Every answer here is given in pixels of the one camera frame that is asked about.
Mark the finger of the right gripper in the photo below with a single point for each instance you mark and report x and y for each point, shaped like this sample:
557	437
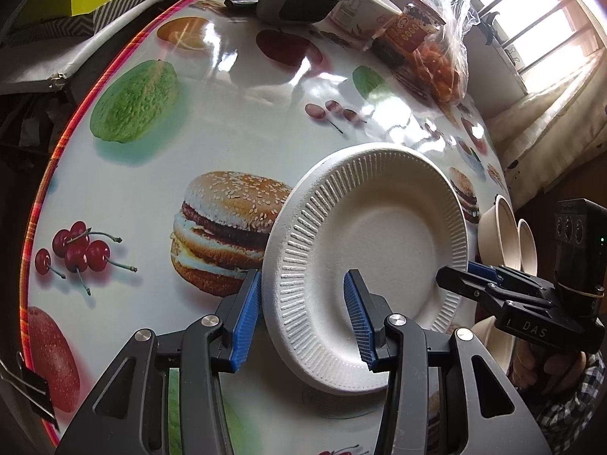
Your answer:
510	279
470	286

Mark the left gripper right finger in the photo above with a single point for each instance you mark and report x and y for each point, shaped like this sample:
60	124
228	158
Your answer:
481	412

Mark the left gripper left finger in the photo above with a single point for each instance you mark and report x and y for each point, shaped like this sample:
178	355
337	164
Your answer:
127	411

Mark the beige paper bowl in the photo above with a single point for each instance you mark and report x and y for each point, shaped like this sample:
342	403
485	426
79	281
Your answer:
529	261
497	237
499	345

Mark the white paper plate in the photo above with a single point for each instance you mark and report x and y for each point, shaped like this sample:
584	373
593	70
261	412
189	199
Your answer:
384	210

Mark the person right hand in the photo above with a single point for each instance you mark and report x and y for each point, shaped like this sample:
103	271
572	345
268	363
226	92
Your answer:
565	370

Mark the checkered shirt sleeve right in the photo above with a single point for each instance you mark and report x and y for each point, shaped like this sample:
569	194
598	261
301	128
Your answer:
563	421

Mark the floral cream curtain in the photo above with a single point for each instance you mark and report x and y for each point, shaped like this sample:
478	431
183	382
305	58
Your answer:
547	134

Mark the fruit print tablecloth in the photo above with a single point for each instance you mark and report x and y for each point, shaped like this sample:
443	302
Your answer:
164	188

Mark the black binder clip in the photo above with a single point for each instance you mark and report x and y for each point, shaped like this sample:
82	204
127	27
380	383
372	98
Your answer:
36	388

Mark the plastic bag of oranges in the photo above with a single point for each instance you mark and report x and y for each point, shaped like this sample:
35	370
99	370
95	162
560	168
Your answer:
441	63

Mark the red label sauce jar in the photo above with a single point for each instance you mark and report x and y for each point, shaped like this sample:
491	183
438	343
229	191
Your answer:
404	34

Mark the white yogurt tub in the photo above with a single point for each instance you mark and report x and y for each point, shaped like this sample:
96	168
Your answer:
362	19

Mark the grey side shelf board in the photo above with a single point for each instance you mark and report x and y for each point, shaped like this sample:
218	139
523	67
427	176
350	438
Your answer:
48	65

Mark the striped black white box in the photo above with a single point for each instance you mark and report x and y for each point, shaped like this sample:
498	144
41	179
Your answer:
84	25

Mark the black camera box right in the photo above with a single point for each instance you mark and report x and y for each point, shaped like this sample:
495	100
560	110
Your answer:
580	233

